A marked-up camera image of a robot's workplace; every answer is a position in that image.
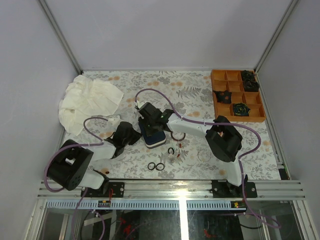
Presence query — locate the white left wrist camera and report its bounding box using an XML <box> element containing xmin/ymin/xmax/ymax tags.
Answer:
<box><xmin>107</xmin><ymin>115</ymin><xmax>122</xmax><ymax>127</ymax></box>

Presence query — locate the wooden compartment tray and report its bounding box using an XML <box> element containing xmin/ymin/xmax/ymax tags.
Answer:
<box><xmin>210</xmin><ymin>69</ymin><xmax>266</xmax><ymax>123</ymax></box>

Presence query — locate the silver hoop bangle right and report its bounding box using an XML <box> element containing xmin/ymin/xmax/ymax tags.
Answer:
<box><xmin>197</xmin><ymin>149</ymin><xmax>212</xmax><ymax>163</ymax></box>

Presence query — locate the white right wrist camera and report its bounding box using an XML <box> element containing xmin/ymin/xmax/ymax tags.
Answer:
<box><xmin>134</xmin><ymin>100</ymin><xmax>146</xmax><ymax>110</ymax></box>

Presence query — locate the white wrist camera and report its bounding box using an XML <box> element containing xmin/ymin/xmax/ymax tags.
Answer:
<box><xmin>107</xmin><ymin>115</ymin><xmax>122</xmax><ymax>127</ymax></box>
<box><xmin>134</xmin><ymin>100</ymin><xmax>146</xmax><ymax>110</ymax></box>

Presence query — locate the cream navy jewelry box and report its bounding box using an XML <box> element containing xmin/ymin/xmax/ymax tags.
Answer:
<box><xmin>138</xmin><ymin>122</ymin><xmax>167</xmax><ymax>149</ymax></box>

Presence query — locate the dark fabric flower in tray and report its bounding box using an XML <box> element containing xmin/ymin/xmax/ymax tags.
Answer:
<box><xmin>240</xmin><ymin>70</ymin><xmax>260</xmax><ymax>92</ymax></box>

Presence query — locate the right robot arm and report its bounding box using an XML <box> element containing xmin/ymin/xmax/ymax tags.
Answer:
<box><xmin>135</xmin><ymin>102</ymin><xmax>246</xmax><ymax>198</ymax></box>

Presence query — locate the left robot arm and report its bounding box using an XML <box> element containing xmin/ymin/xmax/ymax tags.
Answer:
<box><xmin>43</xmin><ymin>121</ymin><xmax>142</xmax><ymax>198</ymax></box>

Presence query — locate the white crumpled cloth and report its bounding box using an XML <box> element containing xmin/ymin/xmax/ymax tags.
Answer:
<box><xmin>58</xmin><ymin>75</ymin><xmax>124</xmax><ymax>136</ymax></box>

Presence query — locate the floral patterned tablecloth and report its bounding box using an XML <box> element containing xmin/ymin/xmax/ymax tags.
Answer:
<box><xmin>84</xmin><ymin>71</ymin><xmax>281</xmax><ymax>180</ymax></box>

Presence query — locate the aluminium mounting rail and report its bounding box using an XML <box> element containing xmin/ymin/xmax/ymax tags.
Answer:
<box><xmin>37</xmin><ymin>179</ymin><xmax>306</xmax><ymax>212</ymax></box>

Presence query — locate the dark flower with blue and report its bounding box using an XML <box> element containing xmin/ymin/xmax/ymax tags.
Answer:
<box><xmin>232</xmin><ymin>102</ymin><xmax>251</xmax><ymax>117</ymax></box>

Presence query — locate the dark purple bangle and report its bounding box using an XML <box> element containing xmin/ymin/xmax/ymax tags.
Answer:
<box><xmin>170</xmin><ymin>132</ymin><xmax>186</xmax><ymax>142</ymax></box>

